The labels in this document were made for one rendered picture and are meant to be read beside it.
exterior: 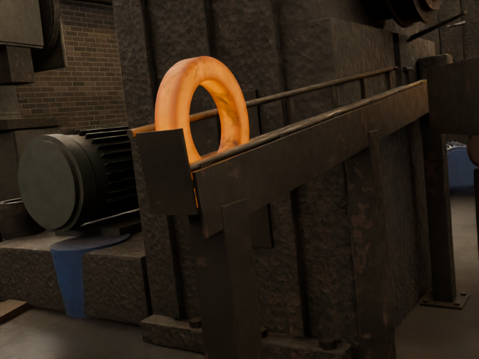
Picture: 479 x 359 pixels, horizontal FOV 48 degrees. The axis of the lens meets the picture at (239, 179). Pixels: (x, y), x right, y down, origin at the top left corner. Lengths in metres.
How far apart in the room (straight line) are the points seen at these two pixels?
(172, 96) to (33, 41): 5.06
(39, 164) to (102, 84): 6.76
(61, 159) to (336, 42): 1.16
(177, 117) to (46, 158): 1.51
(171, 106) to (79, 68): 8.01
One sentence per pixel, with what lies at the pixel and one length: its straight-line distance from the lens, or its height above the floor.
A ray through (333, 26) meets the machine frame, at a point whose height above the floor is 0.85.
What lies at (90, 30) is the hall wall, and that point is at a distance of 8.96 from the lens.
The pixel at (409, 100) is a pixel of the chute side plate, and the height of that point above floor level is 0.66.
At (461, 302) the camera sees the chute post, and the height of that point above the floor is 0.01.
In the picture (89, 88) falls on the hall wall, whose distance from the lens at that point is 8.72.
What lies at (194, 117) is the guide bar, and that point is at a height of 0.67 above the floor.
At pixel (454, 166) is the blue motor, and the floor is 0.21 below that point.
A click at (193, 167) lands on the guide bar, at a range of 0.66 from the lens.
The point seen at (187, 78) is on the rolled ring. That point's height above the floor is 0.71.
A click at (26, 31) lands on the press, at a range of 5.66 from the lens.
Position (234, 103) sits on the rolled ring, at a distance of 0.78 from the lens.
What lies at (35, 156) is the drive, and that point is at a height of 0.60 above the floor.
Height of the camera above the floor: 0.66
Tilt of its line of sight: 6 degrees down
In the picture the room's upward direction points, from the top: 6 degrees counter-clockwise
